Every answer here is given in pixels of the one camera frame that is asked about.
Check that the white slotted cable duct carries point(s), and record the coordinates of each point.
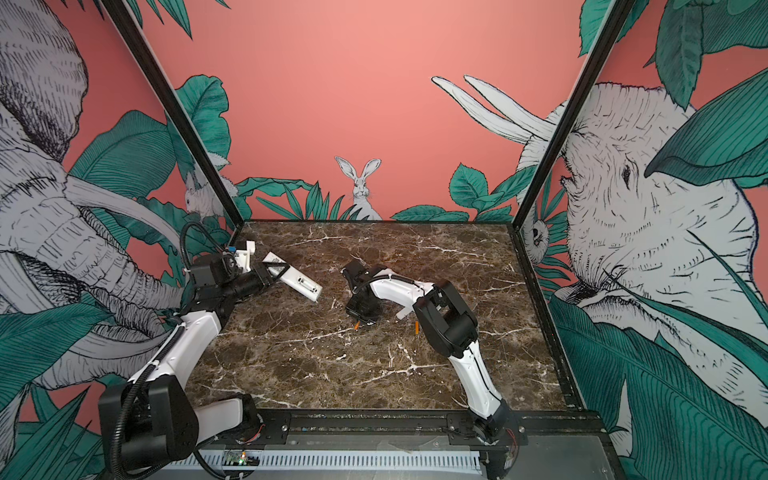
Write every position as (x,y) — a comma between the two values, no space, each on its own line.
(467,462)

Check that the white battery cover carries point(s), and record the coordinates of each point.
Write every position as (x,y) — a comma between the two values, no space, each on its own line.
(404,312)

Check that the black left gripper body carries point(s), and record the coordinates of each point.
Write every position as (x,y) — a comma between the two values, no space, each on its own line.
(243,285)

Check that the black left corner frame post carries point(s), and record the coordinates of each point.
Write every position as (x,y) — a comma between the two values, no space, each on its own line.
(126,25)

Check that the black corner frame post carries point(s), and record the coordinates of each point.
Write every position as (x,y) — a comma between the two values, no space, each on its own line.
(611,27)
(126,25)

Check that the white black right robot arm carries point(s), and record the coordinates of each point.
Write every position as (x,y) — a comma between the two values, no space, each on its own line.
(450,327)

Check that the black right corner frame post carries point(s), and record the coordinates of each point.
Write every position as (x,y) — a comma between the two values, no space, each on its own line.
(611,27)

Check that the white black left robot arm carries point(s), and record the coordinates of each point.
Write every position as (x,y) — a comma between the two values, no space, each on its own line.
(149,422)

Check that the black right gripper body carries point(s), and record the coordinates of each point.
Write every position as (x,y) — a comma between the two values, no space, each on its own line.
(361,309)

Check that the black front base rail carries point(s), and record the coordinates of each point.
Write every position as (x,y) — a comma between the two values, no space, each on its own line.
(279,426)

